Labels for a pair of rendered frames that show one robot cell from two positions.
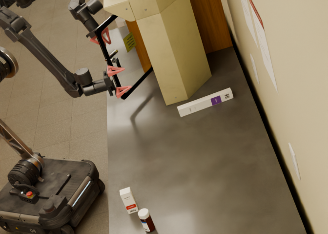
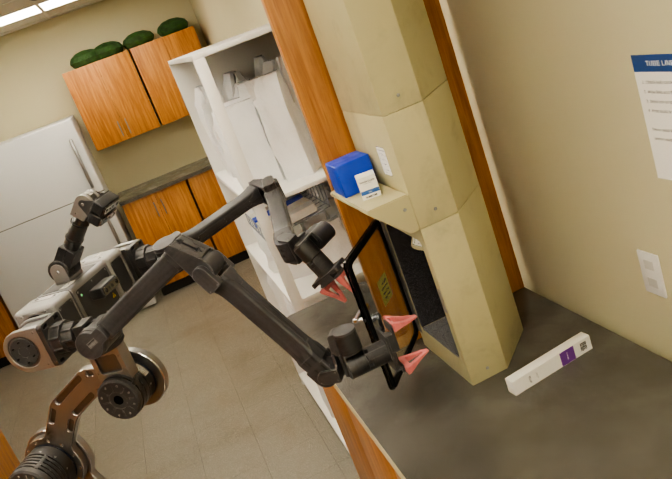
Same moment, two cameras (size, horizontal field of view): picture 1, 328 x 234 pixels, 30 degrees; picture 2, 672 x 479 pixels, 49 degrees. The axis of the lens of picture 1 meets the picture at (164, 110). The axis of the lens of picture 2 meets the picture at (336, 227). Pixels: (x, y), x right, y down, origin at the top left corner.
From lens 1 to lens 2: 124 cm
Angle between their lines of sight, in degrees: 23
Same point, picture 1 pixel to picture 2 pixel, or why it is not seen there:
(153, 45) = (449, 272)
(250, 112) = (645, 360)
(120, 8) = (394, 209)
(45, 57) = (269, 316)
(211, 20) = not seen: hidden behind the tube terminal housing
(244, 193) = not seen: outside the picture
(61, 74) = (302, 344)
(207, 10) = not seen: hidden behind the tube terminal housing
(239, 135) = (659, 396)
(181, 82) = (495, 337)
